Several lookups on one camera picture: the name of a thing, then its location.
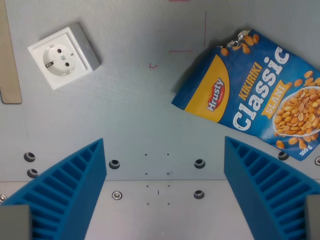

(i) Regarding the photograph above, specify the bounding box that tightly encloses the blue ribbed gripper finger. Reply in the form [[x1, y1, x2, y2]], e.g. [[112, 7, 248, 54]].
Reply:
[[223, 135, 320, 240], [0, 137, 108, 240]]

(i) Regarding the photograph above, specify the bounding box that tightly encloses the blue peanut snack bag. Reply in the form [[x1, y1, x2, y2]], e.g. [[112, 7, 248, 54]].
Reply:
[[170, 28, 320, 162]]

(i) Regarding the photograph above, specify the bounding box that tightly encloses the wooden board strip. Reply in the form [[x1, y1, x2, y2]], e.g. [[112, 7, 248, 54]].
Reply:
[[0, 0, 23, 105]]

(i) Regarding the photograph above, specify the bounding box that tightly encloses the white wall power socket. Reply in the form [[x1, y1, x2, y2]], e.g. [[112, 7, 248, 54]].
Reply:
[[27, 21, 103, 91]]

